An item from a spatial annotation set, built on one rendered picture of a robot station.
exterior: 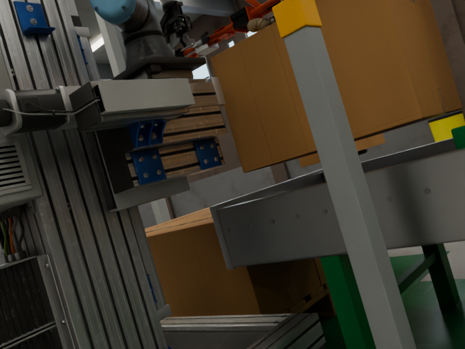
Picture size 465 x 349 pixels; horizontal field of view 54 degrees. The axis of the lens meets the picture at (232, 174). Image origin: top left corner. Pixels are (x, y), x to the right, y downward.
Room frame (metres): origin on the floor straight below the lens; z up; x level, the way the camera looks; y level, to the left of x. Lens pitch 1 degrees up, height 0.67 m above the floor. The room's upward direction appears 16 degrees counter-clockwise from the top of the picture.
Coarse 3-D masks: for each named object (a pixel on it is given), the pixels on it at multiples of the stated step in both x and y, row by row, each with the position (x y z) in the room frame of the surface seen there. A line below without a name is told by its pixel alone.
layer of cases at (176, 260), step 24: (192, 216) 2.58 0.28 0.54; (168, 240) 1.91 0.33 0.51; (192, 240) 1.81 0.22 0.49; (216, 240) 1.72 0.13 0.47; (168, 264) 1.94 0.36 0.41; (192, 264) 1.83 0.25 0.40; (216, 264) 1.74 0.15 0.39; (264, 264) 1.71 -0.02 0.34; (288, 264) 1.81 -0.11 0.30; (312, 264) 1.92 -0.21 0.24; (168, 288) 1.97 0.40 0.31; (192, 288) 1.86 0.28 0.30; (216, 288) 1.77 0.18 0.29; (240, 288) 1.68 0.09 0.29; (264, 288) 1.68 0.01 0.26; (288, 288) 1.78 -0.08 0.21; (312, 288) 1.88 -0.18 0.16; (192, 312) 1.89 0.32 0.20; (216, 312) 1.80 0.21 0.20; (240, 312) 1.71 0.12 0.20; (264, 312) 1.66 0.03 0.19
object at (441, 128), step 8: (456, 112) 6.02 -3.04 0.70; (432, 120) 6.15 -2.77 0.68; (440, 120) 6.07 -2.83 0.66; (448, 120) 6.03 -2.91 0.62; (456, 120) 6.02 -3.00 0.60; (432, 128) 6.21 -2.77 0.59; (440, 128) 6.10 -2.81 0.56; (448, 128) 6.04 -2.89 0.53; (440, 136) 6.13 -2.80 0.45; (448, 136) 6.06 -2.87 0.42
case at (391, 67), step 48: (336, 0) 1.22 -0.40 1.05; (384, 0) 1.14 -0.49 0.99; (240, 48) 1.44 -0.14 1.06; (336, 48) 1.24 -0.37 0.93; (384, 48) 1.16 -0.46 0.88; (432, 48) 1.34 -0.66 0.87; (240, 96) 1.48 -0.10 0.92; (288, 96) 1.37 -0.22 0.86; (384, 96) 1.19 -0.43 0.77; (432, 96) 1.24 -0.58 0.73; (240, 144) 1.51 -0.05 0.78; (288, 144) 1.40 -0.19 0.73
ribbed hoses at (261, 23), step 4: (252, 20) 1.50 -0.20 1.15; (256, 20) 1.49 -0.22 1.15; (260, 20) 1.48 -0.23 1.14; (264, 20) 1.48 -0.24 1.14; (268, 20) 1.56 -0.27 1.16; (248, 24) 1.52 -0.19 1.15; (252, 24) 1.50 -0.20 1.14; (256, 24) 1.48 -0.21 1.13; (260, 24) 1.48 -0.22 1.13; (264, 24) 1.47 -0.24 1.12; (268, 24) 1.48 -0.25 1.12; (248, 28) 1.52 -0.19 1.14; (252, 28) 1.51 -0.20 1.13; (256, 28) 1.50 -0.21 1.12; (260, 28) 1.48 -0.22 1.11; (252, 32) 1.53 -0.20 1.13
